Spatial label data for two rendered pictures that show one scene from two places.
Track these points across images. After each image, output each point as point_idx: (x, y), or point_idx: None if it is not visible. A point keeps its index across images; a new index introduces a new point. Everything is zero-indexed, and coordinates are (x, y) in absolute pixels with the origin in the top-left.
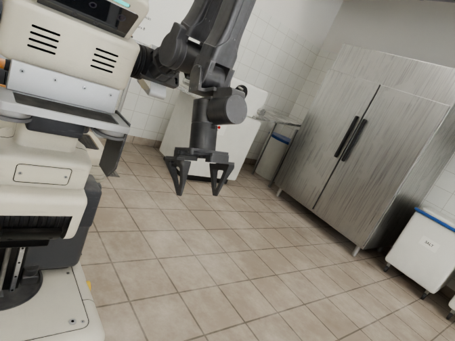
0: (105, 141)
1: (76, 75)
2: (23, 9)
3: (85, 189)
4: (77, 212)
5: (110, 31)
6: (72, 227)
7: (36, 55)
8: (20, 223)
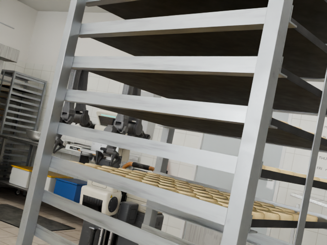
0: None
1: None
2: (97, 127)
3: (123, 201)
4: (104, 198)
5: None
6: (103, 206)
7: None
8: (88, 200)
